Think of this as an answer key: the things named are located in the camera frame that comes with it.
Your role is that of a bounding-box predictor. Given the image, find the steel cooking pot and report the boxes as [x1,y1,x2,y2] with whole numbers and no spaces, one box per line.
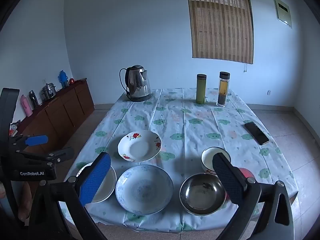
[41,82,57,102]

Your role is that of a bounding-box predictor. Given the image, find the white enamel bowl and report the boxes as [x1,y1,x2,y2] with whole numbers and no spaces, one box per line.
[201,147,231,175]

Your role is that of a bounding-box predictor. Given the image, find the red floral white plate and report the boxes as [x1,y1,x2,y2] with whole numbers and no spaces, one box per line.
[117,130,162,162]

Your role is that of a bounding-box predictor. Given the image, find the stainless steel bowl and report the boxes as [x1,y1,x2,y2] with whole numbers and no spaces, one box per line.
[179,172,227,216]

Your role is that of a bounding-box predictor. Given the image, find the pink thermos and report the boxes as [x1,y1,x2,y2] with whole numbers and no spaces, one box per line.
[20,95,33,117]

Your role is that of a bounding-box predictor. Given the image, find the glass tea bottle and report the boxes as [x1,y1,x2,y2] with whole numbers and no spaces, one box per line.
[216,71,230,107]

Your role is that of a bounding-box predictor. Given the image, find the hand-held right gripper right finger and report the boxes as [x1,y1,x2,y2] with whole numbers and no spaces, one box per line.
[212,152,296,240]

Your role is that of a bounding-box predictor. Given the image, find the steel electric kettle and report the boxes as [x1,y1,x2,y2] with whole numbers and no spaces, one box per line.
[119,65,152,102]

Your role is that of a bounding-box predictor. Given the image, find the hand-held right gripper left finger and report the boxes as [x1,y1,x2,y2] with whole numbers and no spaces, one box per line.
[29,152,112,240]

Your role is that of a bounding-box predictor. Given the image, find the person's left hand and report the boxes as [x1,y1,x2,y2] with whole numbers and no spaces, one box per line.
[18,182,33,220]

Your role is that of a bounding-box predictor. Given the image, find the black thermos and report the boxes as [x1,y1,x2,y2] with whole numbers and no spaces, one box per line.
[28,90,40,109]

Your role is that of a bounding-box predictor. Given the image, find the small colourful packets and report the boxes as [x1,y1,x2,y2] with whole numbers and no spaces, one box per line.
[9,122,20,137]

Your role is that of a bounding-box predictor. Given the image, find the blue kettle jug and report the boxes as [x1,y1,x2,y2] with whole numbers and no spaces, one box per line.
[58,70,70,88]

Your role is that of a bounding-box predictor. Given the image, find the black smartphone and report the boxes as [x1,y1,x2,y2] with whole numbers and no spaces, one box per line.
[244,122,270,146]

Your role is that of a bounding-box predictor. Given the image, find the cloud print tablecloth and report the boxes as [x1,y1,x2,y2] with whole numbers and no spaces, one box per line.
[59,87,298,233]

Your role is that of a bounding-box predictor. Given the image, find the red plastic bowl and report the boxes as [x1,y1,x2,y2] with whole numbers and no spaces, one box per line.
[237,167,255,180]

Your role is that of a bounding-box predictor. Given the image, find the green thermos bottle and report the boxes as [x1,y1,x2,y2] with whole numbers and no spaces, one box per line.
[196,74,207,104]

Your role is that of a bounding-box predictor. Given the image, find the wall electrical panel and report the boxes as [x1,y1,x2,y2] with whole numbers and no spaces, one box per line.
[272,0,293,28]

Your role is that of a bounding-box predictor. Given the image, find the striped window blind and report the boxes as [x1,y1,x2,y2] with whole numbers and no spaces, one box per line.
[185,0,254,64]

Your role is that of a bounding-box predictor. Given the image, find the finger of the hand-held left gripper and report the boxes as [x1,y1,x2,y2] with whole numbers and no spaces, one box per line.
[21,147,74,165]
[10,135,48,153]

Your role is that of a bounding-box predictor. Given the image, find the blue patterned bowl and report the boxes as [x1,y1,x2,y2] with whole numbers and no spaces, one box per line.
[115,165,174,215]

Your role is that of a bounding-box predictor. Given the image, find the white bowl pink flowers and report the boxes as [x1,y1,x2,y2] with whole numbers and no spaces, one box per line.
[76,162,117,203]

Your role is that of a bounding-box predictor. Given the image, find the brown wooden sideboard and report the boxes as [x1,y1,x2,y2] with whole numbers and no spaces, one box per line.
[10,78,95,160]

